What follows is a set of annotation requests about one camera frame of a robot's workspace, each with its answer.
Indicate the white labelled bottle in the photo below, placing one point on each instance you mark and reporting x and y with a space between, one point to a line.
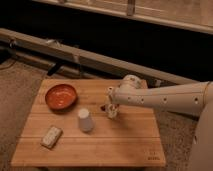
111 106

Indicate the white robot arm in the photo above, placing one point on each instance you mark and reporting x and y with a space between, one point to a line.
192 99

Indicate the dark red chip bag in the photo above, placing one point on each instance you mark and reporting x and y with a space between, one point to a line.
103 107

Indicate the white paper cup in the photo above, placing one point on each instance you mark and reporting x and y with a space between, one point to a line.
85 121

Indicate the orange bowl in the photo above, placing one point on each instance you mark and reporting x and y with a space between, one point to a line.
61 96

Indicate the wooden table board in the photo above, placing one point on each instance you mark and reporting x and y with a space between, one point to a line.
130 140

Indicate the black clamp handle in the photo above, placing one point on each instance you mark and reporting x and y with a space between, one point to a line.
54 69

